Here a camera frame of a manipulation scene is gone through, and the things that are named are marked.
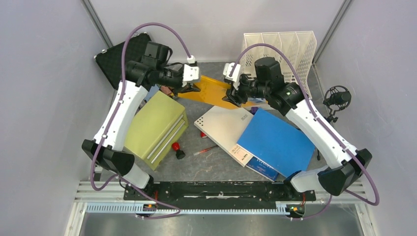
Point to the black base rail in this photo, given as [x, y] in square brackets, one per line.
[226, 195]

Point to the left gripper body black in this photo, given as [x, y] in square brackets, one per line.
[170, 79]

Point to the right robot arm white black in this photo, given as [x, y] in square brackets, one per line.
[345, 163]

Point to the orange plastic folder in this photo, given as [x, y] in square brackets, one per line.
[211, 92]

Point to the white paper box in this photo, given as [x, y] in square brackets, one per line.
[225, 127]

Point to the Animal Farm book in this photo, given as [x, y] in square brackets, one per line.
[262, 168]

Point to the black poker chip case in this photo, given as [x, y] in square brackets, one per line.
[109, 61]

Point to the green drawer cabinet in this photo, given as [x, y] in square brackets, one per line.
[157, 125]

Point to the red pen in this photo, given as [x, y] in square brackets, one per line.
[205, 150]

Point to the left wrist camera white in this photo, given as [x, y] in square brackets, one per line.
[191, 71]

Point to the blue plastic folder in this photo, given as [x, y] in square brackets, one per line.
[277, 143]

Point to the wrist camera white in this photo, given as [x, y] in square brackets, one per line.
[191, 71]
[231, 73]

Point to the white file organizer rack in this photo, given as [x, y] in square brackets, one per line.
[298, 46]

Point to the red black stamp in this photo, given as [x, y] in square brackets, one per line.
[178, 152]

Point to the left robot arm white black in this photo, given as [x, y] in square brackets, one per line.
[106, 148]

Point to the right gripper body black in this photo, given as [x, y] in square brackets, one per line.
[247, 89]

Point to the purple cube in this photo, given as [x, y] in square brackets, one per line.
[253, 110]

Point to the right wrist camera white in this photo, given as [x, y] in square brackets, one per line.
[231, 73]

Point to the black microphone on tripod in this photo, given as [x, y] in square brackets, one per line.
[336, 98]

